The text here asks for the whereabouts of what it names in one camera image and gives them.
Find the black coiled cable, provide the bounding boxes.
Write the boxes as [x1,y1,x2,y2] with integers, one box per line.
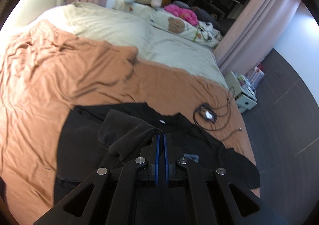
[193,86,242,144]

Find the black long sleeve shirt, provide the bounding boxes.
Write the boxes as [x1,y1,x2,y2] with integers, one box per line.
[53,103,261,202]

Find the black white patterned cushion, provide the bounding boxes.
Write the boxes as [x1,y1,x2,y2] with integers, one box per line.
[196,21,223,43]

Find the bear print pillow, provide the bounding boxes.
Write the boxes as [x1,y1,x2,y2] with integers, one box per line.
[113,0,220,49]

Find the white bedside drawer cabinet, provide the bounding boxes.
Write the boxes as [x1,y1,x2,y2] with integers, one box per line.
[224,71,257,113]

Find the orange fleece blanket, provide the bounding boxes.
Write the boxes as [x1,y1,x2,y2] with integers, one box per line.
[0,19,261,224]

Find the pink curtain right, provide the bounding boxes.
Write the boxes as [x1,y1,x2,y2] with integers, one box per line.
[214,0,301,74]

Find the pink plush blanket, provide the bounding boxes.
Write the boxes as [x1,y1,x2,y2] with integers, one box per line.
[164,4,198,26]

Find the white charger adapter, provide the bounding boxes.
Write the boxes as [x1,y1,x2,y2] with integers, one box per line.
[205,111,213,119]

